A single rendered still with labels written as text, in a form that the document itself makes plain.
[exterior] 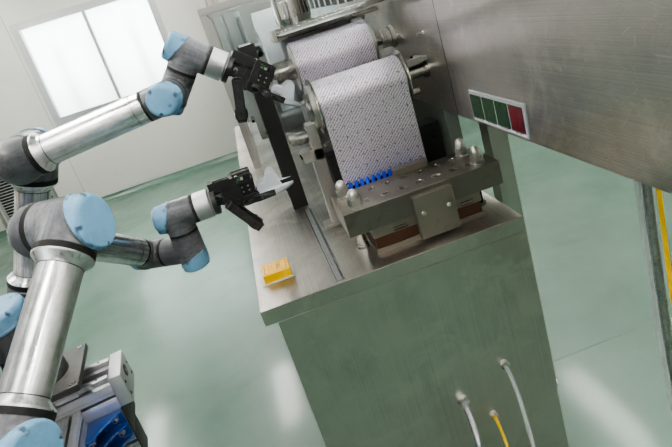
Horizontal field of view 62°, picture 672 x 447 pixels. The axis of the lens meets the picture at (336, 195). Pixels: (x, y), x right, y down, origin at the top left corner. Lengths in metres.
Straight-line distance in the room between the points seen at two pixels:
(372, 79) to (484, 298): 0.62
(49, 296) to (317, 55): 0.97
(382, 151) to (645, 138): 0.80
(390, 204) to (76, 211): 0.68
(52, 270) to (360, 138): 0.79
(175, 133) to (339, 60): 5.53
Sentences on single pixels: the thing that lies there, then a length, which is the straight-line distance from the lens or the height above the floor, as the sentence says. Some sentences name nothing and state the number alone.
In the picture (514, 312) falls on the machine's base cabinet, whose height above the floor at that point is 0.65.
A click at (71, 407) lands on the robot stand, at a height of 0.74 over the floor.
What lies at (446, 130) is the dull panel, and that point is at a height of 1.08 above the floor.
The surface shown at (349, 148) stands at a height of 1.13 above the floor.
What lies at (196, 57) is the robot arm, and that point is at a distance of 1.44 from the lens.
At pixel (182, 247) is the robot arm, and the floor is 1.03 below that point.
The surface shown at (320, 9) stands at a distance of 2.49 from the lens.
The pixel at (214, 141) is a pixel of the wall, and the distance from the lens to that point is 7.12.
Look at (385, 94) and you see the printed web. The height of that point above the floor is 1.23.
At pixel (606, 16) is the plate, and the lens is 0.87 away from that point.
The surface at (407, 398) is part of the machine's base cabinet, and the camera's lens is 1.53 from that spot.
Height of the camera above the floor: 1.51
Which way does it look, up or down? 19 degrees down
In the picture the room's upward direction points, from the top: 18 degrees counter-clockwise
